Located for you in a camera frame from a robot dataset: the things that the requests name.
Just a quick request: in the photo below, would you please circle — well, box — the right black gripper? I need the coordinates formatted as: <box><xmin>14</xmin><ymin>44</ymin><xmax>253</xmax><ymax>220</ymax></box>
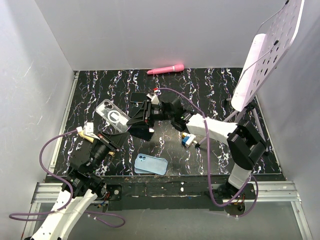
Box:
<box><xmin>127</xmin><ymin>100</ymin><xmax>174</xmax><ymax>129</ymax></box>

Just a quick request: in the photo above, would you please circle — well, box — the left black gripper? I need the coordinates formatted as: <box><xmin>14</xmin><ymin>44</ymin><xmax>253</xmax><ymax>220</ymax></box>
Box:
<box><xmin>88</xmin><ymin>130</ymin><xmax>130</xmax><ymax>174</ymax></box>

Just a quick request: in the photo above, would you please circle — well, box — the black phone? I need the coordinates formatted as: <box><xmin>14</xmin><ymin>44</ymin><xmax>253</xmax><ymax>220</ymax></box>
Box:
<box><xmin>127</xmin><ymin>126</ymin><xmax>155</xmax><ymax>142</ymax></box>

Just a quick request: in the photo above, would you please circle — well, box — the clear transparent phone case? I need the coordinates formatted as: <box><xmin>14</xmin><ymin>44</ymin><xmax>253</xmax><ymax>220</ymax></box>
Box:
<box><xmin>95</xmin><ymin>99</ymin><xmax>130</xmax><ymax>132</ymax></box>

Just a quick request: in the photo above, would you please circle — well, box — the light blue phone case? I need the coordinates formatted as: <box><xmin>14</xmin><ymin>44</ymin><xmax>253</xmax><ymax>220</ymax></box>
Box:
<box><xmin>134</xmin><ymin>168</ymin><xmax>158</xmax><ymax>175</ymax></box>

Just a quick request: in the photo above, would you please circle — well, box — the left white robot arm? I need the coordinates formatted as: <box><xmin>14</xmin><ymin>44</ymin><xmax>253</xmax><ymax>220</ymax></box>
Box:
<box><xmin>30</xmin><ymin>132</ymin><xmax>129</xmax><ymax>240</ymax></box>

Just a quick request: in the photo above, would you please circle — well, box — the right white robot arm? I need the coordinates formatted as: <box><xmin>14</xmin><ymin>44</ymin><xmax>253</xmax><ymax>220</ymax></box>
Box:
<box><xmin>126</xmin><ymin>98</ymin><xmax>267</xmax><ymax>199</ymax></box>

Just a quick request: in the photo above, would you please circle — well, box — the beige wooden toy piece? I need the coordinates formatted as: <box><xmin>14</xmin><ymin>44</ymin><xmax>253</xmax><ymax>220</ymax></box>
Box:
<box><xmin>77</xmin><ymin>131</ymin><xmax>115</xmax><ymax>157</ymax></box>

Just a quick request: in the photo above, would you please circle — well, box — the toy figure with blue body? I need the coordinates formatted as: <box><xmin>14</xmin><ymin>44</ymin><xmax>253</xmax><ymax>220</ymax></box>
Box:
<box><xmin>181</xmin><ymin>132</ymin><xmax>196</xmax><ymax>148</ymax></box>

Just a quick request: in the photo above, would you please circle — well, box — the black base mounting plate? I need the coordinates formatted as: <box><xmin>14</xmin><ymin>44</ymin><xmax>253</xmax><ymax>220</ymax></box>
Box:
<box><xmin>94</xmin><ymin>176</ymin><xmax>253</xmax><ymax>217</ymax></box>

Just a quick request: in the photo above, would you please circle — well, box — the pink microphone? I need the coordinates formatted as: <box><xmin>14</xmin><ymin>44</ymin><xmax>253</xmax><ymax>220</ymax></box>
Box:
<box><xmin>147</xmin><ymin>64</ymin><xmax>185</xmax><ymax>75</ymax></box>

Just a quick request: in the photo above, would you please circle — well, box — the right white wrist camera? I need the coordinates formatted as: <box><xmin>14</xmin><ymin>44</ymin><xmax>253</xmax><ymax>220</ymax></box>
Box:
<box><xmin>146</xmin><ymin>88</ymin><xmax>160</xmax><ymax>105</ymax></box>

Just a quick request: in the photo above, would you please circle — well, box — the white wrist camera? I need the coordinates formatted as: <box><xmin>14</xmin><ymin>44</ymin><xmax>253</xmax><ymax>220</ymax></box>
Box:
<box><xmin>146</xmin><ymin>88</ymin><xmax>160</xmax><ymax>105</ymax></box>
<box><xmin>76</xmin><ymin>122</ymin><xmax>98</xmax><ymax>139</ymax></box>

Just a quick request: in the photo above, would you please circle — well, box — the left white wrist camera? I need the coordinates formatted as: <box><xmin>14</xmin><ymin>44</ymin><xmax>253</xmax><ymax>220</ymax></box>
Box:
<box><xmin>76</xmin><ymin>122</ymin><xmax>98</xmax><ymax>139</ymax></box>

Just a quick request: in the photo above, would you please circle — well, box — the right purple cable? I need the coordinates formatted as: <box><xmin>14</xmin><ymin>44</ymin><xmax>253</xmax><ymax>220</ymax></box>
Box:
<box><xmin>158</xmin><ymin>87</ymin><xmax>260</xmax><ymax>218</ymax></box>

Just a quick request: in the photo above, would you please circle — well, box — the purple cable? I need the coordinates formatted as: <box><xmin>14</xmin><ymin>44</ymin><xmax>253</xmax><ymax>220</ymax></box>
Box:
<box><xmin>8</xmin><ymin>128</ymin><xmax>126</xmax><ymax>228</ymax></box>
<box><xmin>158</xmin><ymin>87</ymin><xmax>260</xmax><ymax>218</ymax></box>

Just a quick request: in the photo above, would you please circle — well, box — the aluminium frame rail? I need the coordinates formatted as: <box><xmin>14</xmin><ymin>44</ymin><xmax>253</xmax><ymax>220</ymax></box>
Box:
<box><xmin>21</xmin><ymin>71</ymin><xmax>101</xmax><ymax>240</ymax></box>

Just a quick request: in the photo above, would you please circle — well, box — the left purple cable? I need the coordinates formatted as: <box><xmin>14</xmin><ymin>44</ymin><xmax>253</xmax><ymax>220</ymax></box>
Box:
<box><xmin>8</xmin><ymin>128</ymin><xmax>126</xmax><ymax>228</ymax></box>

